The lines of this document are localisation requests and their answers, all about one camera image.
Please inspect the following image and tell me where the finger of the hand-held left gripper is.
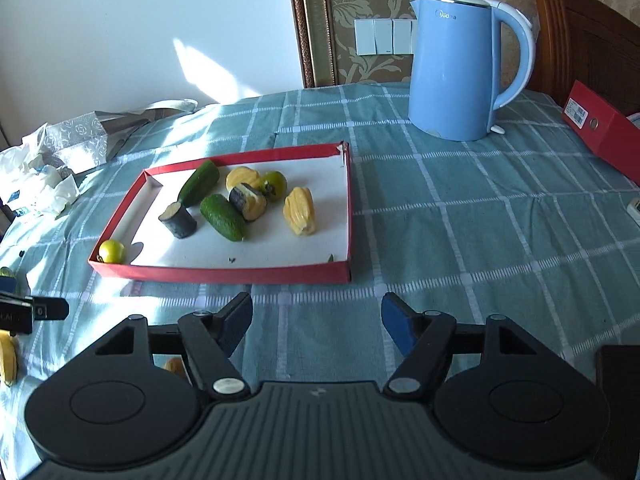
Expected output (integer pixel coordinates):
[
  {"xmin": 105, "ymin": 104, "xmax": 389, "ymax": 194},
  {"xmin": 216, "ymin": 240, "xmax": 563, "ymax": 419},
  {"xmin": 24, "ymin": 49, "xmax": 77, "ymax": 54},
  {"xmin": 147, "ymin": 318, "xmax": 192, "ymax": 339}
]
[{"xmin": 32, "ymin": 297, "xmax": 70, "ymax": 321}]

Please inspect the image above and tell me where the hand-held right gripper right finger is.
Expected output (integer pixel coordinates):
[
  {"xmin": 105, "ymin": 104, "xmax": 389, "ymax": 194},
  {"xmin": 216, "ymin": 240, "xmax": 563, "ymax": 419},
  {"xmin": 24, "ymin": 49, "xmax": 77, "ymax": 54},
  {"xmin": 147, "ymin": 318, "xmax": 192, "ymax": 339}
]
[{"xmin": 381, "ymin": 291, "xmax": 538, "ymax": 395}]

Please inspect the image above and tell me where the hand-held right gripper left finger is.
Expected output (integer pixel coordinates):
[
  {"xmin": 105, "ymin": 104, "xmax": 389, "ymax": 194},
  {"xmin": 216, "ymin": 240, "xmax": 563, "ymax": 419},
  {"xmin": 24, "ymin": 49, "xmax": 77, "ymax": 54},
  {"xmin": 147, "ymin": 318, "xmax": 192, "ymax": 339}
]
[{"xmin": 92, "ymin": 291, "xmax": 254, "ymax": 401}]

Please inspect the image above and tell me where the red cardboard tray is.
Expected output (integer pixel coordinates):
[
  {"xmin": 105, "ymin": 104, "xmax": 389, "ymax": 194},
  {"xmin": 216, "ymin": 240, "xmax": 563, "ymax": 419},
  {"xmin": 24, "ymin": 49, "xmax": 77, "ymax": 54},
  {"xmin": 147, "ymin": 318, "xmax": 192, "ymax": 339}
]
[{"xmin": 88, "ymin": 142, "xmax": 353, "ymax": 285}]

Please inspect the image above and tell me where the brown round fruit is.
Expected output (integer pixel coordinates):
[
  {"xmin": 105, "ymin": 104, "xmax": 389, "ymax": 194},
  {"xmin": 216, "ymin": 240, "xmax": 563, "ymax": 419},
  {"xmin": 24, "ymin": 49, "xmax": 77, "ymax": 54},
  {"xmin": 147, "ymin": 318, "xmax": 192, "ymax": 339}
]
[{"xmin": 162, "ymin": 356, "xmax": 188, "ymax": 380}]

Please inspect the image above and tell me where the green tomato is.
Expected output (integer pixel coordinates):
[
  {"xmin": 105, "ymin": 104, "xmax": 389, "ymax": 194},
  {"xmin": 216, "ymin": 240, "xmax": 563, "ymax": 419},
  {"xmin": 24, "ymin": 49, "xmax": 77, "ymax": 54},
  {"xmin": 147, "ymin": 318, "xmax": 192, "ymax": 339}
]
[
  {"xmin": 98, "ymin": 239, "xmax": 126, "ymax": 264},
  {"xmin": 259, "ymin": 171, "xmax": 287, "ymax": 202}
]

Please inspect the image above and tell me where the cut green cucumber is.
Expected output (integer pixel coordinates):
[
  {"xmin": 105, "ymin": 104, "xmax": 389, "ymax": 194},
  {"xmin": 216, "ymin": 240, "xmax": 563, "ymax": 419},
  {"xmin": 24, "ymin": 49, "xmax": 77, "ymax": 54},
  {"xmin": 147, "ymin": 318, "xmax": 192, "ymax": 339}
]
[{"xmin": 200, "ymin": 194, "xmax": 247, "ymax": 243}]

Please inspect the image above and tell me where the short eggplant stub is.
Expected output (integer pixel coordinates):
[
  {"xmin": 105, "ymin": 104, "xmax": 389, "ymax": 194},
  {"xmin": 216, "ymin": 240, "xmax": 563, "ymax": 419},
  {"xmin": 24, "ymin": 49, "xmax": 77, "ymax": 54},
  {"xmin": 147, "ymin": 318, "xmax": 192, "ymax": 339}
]
[{"xmin": 158, "ymin": 201, "xmax": 197, "ymax": 239}]

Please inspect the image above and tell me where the eggplant piece with pale flesh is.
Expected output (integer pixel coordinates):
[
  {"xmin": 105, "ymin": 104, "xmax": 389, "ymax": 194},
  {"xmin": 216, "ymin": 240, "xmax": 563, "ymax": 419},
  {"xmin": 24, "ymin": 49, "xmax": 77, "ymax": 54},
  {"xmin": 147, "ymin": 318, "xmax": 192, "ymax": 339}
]
[{"xmin": 228, "ymin": 182, "xmax": 268, "ymax": 222}]

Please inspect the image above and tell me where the yellow starfruit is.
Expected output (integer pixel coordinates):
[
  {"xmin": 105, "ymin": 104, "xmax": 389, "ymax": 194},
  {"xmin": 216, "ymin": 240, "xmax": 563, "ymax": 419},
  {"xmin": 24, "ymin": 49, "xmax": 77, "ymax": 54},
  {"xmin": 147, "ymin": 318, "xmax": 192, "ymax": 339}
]
[{"xmin": 226, "ymin": 166, "xmax": 263, "ymax": 192}]

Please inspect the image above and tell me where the yellow banana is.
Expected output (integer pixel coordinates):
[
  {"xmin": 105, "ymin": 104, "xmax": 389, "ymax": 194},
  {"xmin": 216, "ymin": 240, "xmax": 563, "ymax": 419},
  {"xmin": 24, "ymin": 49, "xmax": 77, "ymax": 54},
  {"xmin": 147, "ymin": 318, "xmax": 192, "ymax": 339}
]
[{"xmin": 0, "ymin": 332, "xmax": 18, "ymax": 387}]

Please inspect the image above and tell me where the green checked tablecloth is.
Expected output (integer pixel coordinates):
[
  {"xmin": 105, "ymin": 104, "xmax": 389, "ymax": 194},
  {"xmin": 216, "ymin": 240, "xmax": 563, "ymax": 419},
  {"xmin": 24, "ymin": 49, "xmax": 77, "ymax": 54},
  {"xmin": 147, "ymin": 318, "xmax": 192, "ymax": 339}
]
[{"xmin": 0, "ymin": 82, "xmax": 640, "ymax": 411}]

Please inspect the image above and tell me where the yellow pepper piece in box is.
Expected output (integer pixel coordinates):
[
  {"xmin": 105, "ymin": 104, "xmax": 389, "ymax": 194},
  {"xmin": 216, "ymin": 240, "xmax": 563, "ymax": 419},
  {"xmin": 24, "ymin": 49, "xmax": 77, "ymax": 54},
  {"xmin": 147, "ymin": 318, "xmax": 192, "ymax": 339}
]
[{"xmin": 283, "ymin": 186, "xmax": 317, "ymax": 237}]

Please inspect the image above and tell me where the white crumpled plastic bag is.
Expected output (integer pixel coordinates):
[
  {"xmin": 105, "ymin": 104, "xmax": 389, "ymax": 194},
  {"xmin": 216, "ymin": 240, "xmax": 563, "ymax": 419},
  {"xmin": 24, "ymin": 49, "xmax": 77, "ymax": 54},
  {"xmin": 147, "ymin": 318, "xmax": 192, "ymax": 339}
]
[{"xmin": 0, "ymin": 124, "xmax": 81, "ymax": 218}]

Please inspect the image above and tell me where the dark green whole cucumber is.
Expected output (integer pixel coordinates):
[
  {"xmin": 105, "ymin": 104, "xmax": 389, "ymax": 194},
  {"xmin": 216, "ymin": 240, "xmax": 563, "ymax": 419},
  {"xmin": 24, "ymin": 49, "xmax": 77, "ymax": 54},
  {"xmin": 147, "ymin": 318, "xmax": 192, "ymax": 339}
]
[{"xmin": 177, "ymin": 159, "xmax": 221, "ymax": 207}]

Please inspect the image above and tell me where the silver patterned gift bag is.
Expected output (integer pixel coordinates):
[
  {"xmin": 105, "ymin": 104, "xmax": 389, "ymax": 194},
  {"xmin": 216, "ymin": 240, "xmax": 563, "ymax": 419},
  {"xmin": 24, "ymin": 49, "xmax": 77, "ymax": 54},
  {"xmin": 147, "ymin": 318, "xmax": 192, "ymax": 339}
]
[{"xmin": 44, "ymin": 99, "xmax": 198, "ymax": 173}]

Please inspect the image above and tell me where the light blue electric kettle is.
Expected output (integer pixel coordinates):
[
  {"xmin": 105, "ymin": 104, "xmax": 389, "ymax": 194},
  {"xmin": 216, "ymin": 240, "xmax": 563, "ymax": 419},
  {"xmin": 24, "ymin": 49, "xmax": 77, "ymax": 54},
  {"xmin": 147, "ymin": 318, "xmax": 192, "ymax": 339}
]
[{"xmin": 407, "ymin": 0, "xmax": 537, "ymax": 142}]

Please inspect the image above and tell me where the red book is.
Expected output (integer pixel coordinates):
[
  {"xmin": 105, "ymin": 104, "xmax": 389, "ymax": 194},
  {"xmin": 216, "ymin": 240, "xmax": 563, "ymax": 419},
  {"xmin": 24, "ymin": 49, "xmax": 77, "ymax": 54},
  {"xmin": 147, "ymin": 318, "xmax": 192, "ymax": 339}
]
[{"xmin": 561, "ymin": 80, "xmax": 640, "ymax": 186}]

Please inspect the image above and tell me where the brown wooden chair back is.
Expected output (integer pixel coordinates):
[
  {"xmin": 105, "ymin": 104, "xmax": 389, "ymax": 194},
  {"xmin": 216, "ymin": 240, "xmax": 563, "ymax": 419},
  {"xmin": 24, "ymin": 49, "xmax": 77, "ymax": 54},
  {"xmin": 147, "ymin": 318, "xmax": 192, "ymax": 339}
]
[{"xmin": 527, "ymin": 0, "xmax": 640, "ymax": 116}]

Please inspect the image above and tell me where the white wall switch panel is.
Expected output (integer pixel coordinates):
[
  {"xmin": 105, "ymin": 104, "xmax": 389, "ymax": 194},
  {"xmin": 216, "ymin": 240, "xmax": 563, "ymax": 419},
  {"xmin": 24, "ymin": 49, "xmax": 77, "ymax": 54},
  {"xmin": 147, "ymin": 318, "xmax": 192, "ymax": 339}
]
[{"xmin": 355, "ymin": 17, "xmax": 418, "ymax": 56}]

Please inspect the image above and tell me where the ornate brown wall frame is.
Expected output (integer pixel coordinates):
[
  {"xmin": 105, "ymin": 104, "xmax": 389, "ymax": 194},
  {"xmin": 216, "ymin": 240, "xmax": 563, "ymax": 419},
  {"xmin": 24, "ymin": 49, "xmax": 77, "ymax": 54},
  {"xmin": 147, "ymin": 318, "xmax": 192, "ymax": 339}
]
[{"xmin": 285, "ymin": 0, "xmax": 468, "ymax": 88}]

